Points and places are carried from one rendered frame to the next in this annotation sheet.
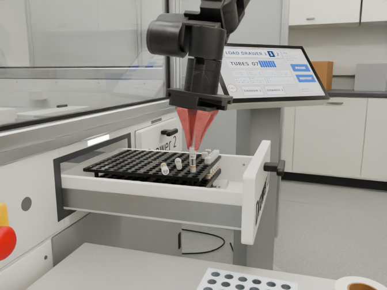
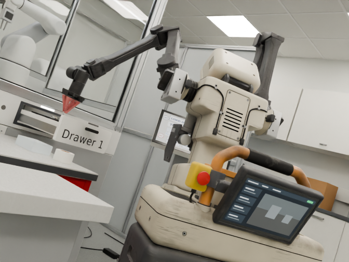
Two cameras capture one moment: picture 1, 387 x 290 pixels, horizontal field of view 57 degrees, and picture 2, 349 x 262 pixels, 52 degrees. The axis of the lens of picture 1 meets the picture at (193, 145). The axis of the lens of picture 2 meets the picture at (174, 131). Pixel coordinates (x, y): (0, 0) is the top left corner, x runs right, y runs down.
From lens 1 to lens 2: 1.28 m
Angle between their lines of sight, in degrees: 25
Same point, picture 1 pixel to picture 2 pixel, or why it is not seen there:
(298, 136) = not seen: hidden behind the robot
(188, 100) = (65, 92)
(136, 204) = (35, 122)
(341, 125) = (318, 239)
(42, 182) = (13, 105)
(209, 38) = (79, 74)
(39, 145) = (17, 92)
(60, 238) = (11, 130)
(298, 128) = not seen: hidden behind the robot
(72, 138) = (33, 99)
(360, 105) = (338, 226)
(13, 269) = not seen: outside the picture
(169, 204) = (43, 123)
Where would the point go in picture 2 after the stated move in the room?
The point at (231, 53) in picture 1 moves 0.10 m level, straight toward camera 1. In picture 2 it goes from (175, 119) to (169, 116)
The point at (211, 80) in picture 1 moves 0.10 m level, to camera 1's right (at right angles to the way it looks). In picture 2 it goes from (75, 88) to (93, 93)
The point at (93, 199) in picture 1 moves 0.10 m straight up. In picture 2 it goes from (26, 118) to (33, 98)
